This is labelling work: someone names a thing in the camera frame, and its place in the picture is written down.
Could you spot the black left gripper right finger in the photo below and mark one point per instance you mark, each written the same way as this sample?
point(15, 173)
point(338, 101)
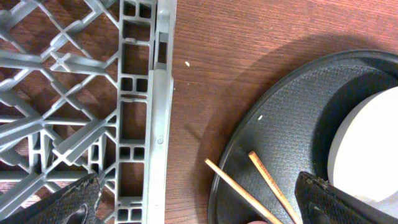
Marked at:
point(320, 202)

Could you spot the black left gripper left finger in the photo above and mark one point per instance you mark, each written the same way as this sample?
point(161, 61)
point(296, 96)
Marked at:
point(75, 203)

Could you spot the pale green plate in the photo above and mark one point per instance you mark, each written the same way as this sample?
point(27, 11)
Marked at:
point(362, 160)

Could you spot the grey dishwasher rack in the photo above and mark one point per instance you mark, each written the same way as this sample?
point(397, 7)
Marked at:
point(86, 88)

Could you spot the wooden chopstick right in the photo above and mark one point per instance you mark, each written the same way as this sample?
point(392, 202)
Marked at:
point(274, 187)

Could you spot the wooden chopstick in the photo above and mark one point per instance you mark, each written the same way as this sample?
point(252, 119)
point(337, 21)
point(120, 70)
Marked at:
point(274, 187)
point(243, 193)

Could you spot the round black tray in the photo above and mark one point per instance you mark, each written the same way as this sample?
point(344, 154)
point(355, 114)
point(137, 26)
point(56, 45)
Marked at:
point(292, 125)

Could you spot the wooden chopstick left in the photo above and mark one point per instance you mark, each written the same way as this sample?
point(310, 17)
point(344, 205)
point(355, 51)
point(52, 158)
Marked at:
point(243, 193)

